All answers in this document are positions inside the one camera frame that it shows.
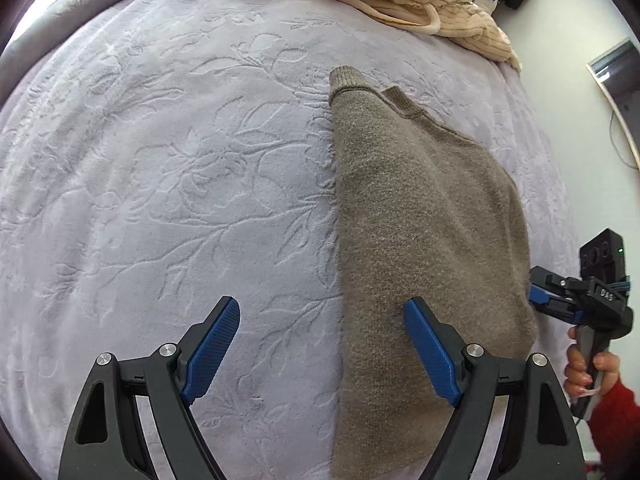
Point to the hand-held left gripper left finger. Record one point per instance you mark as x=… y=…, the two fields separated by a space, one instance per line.
x=210 y=355

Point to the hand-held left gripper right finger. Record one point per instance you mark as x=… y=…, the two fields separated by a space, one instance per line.
x=432 y=355

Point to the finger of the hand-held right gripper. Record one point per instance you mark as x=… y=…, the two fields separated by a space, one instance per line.
x=542 y=297
x=552 y=277

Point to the brown knit sweater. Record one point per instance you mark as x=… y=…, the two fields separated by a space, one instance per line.
x=425 y=210

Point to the person's right hand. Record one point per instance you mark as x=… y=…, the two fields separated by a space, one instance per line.
x=575 y=370

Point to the white framed monitor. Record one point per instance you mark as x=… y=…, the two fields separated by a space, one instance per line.
x=627 y=95

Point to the lavender embossed blanket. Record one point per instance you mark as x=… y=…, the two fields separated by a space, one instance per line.
x=150 y=160

